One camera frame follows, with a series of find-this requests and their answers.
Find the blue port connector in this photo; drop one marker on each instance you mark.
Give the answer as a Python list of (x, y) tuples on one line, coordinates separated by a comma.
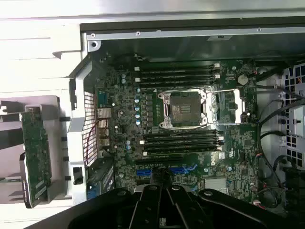
[(103, 97)]

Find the grey parts rack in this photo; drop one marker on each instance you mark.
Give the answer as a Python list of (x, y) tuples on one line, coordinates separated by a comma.
[(9, 124)]

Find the silver chipset heat sink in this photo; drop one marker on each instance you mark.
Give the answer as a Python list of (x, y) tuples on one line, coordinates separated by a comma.
[(215, 185)]

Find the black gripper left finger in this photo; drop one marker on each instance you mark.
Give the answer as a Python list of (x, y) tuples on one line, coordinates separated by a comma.
[(147, 210)]

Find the silver coin battery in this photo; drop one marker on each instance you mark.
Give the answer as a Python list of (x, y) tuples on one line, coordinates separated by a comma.
[(242, 79)]

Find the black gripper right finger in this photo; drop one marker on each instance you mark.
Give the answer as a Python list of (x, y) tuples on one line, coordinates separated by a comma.
[(183, 210)]

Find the silver socket cover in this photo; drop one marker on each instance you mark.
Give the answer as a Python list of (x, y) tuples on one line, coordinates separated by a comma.
[(236, 107)]

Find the green motherboard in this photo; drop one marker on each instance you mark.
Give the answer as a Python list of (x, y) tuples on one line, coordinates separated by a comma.
[(128, 114)]

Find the black expansion slot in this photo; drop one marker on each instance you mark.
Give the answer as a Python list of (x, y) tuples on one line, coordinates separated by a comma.
[(157, 159)]

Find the black open PC case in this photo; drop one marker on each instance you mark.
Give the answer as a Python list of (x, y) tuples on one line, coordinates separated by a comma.
[(78, 95)]

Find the blue expansion slot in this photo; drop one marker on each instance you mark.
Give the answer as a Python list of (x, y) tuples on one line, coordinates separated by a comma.
[(143, 171)]

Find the black plastic cover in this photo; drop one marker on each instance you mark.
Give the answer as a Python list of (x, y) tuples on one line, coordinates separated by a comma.
[(295, 188)]

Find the silver port block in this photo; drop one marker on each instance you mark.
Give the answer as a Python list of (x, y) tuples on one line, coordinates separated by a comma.
[(104, 113), (104, 126), (104, 140)]

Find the metal disk bay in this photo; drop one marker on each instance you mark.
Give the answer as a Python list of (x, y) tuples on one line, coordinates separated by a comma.
[(296, 119)]

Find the CPU socket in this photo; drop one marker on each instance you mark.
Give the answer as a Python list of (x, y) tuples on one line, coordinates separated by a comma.
[(184, 108)]

